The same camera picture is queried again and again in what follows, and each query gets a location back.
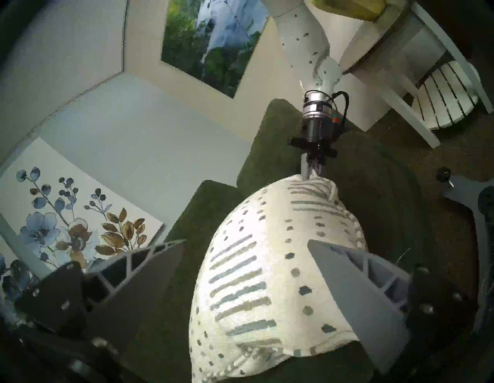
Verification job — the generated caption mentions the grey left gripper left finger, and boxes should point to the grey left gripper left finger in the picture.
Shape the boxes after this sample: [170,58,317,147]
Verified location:
[82,239,188,355]

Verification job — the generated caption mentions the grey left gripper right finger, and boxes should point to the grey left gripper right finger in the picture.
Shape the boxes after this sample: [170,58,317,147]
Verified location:
[307,239,413,375]

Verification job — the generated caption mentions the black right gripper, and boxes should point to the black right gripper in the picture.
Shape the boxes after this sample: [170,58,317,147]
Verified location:
[288,116,339,181]

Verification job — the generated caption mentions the cream dotted striped cushion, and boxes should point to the cream dotted striped cushion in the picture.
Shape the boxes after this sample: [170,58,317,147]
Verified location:
[188,174,369,383]

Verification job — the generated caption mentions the green sofa armrest cushion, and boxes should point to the green sofa armrest cushion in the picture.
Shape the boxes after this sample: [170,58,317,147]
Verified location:
[236,98,367,188]

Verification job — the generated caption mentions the green sofa back cushion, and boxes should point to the green sofa back cushion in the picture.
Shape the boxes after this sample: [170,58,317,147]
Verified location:
[166,180,249,275]

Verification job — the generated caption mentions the floral painting brown leaves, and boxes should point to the floral painting brown leaves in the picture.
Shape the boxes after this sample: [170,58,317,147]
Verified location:
[0,137,166,278]

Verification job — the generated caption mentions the green fabric sofa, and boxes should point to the green fabric sofa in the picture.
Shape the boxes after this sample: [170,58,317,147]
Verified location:
[123,98,487,383]

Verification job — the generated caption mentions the waterfall landscape painting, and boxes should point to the waterfall landscape painting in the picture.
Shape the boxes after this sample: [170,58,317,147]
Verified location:
[161,0,271,99]

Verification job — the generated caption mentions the white slatted chair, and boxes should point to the white slatted chair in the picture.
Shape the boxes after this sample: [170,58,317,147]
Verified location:
[347,0,494,149]

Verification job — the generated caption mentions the black round base dial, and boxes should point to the black round base dial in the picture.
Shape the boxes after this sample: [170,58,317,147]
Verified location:
[478,185,494,219]

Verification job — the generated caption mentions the yellow-green ceramic lamp base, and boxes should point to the yellow-green ceramic lamp base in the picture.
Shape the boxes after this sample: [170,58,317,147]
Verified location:
[312,0,387,22]

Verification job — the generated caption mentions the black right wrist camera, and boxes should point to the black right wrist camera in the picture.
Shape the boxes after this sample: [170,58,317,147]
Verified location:
[328,115,347,136]

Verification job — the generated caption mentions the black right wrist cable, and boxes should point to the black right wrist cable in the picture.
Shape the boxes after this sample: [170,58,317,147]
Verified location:
[331,91,350,129]

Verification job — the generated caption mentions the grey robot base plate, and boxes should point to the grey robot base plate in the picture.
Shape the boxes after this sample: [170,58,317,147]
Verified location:
[440,170,494,332]

